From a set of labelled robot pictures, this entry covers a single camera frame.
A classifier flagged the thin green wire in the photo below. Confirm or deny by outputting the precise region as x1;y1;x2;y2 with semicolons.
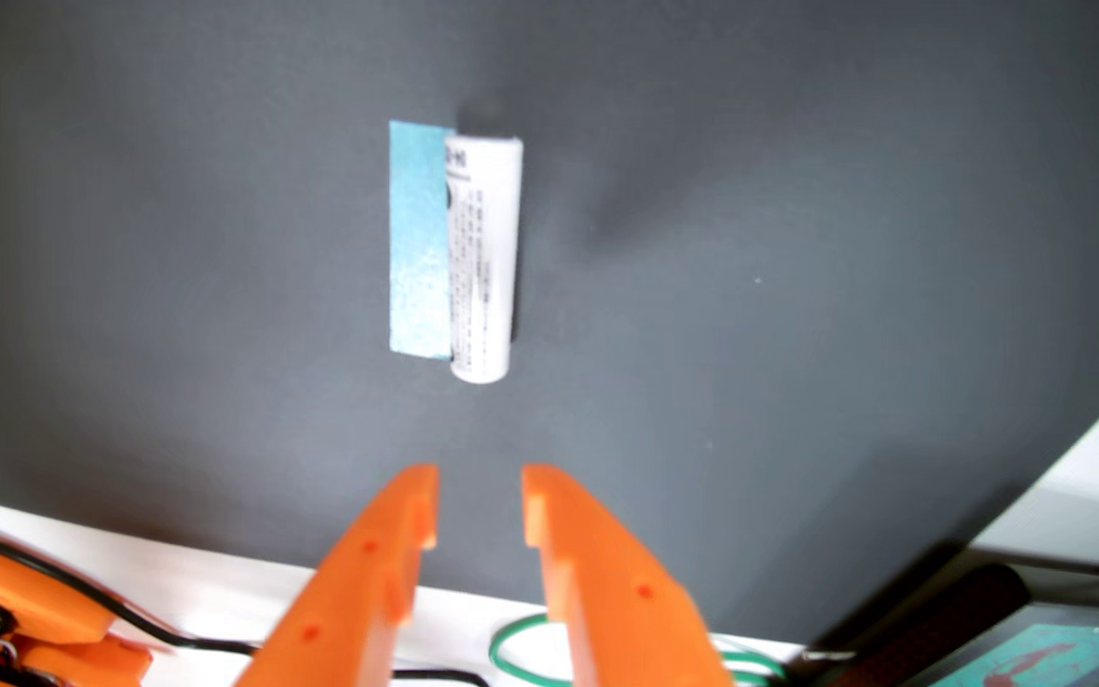
489;613;789;687

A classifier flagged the thin black cable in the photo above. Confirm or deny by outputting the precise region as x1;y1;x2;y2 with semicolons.
0;520;494;687

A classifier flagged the white AA battery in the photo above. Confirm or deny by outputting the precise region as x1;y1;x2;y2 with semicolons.
445;135;524;385

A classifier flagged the teal sticker with red figure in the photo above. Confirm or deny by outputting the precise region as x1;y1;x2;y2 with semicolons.
931;625;1099;687

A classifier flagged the light blue tape piece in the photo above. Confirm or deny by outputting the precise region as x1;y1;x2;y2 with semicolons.
389;120;457;360

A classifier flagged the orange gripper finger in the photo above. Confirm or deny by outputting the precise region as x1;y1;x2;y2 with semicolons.
521;464;734;687
235;464;441;687

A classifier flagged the black Dell laptop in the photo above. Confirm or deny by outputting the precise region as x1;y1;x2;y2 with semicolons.
798;563;1099;687

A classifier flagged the dark grey mat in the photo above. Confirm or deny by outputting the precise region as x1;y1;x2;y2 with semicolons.
0;0;1099;650

